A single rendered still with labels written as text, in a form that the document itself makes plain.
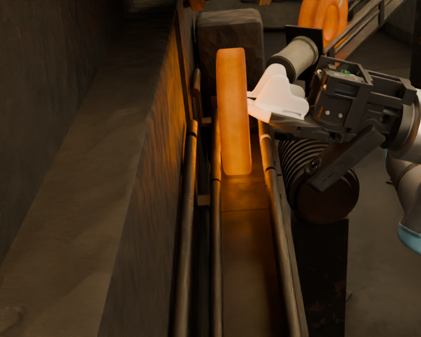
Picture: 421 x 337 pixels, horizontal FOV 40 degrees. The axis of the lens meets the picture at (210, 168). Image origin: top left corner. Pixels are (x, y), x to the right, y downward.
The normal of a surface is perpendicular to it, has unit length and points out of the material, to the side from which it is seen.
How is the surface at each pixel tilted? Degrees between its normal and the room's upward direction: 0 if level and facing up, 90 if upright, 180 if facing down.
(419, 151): 108
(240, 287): 5
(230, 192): 0
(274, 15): 90
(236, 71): 28
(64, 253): 0
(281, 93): 89
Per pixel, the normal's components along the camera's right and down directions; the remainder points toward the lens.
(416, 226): -0.85, 0.10
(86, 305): -0.09, -0.86
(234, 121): -0.06, 0.23
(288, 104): -0.06, 0.49
